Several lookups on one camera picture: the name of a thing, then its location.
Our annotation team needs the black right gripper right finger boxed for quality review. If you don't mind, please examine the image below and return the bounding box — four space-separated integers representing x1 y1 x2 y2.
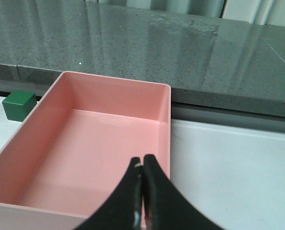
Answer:
142 154 222 230

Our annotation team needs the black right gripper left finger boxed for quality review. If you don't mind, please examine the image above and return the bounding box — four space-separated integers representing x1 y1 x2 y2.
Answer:
76 157 143 230

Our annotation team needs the pink plastic bin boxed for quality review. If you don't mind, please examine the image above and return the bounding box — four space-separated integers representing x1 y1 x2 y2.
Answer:
0 71 171 230

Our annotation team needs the green cube middle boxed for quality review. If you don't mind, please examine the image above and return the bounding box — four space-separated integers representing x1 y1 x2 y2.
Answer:
2 90 37 122

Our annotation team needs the grey stone counter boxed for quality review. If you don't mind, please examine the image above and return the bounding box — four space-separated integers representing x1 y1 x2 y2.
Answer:
0 0 285 117

